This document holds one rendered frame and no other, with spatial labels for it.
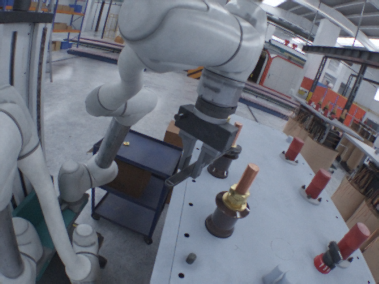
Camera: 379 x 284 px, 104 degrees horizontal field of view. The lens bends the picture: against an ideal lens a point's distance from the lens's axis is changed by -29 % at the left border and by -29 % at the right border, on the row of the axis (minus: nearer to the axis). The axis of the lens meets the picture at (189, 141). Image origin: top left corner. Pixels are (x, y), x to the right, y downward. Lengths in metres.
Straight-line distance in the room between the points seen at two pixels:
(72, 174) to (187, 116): 0.86
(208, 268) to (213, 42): 0.44
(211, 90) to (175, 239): 0.34
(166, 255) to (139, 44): 0.41
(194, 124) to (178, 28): 0.26
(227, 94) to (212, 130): 0.08
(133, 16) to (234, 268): 0.51
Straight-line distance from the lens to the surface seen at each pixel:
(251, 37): 0.37
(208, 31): 0.26
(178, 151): 1.81
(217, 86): 0.39
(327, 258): 0.68
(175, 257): 0.48
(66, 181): 1.20
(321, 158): 3.27
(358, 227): 0.74
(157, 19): 0.23
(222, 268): 0.51
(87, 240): 0.83
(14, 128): 0.48
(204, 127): 0.43
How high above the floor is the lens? 1.77
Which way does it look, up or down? 26 degrees down
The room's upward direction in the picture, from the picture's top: 19 degrees clockwise
